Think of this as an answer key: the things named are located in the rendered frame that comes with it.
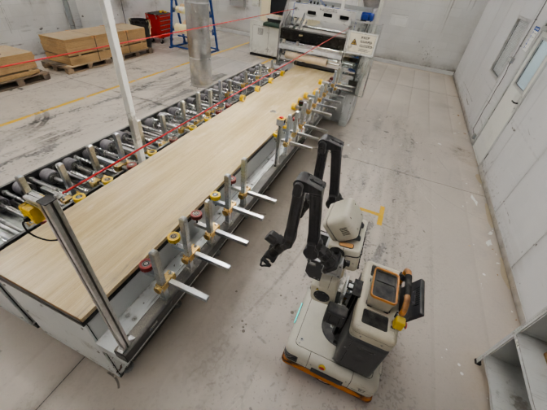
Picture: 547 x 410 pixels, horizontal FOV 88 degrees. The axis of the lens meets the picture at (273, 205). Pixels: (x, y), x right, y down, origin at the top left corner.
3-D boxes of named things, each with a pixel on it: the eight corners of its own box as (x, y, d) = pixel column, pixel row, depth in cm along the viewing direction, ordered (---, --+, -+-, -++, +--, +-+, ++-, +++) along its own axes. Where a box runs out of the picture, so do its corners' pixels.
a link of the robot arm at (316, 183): (323, 186, 115) (330, 174, 122) (291, 181, 120) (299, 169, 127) (317, 261, 142) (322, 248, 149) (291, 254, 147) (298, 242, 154)
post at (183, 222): (194, 268, 194) (186, 215, 163) (190, 272, 191) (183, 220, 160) (190, 266, 195) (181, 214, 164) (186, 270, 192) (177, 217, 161)
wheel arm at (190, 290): (209, 298, 164) (208, 294, 162) (206, 303, 162) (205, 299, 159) (148, 270, 175) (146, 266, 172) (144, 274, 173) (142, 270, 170)
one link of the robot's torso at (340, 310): (347, 298, 202) (357, 276, 186) (339, 333, 182) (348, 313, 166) (312, 283, 209) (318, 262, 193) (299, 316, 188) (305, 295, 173)
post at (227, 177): (230, 223, 230) (230, 173, 199) (229, 225, 228) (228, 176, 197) (227, 221, 231) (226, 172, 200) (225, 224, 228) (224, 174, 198)
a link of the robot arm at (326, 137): (343, 142, 147) (347, 134, 154) (317, 140, 152) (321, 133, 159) (338, 211, 173) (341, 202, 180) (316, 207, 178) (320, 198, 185)
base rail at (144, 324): (340, 93, 522) (342, 87, 516) (128, 363, 152) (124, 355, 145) (336, 92, 524) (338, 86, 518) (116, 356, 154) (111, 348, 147)
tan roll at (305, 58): (355, 71, 508) (356, 63, 500) (353, 72, 499) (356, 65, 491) (281, 56, 543) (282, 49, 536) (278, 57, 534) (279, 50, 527)
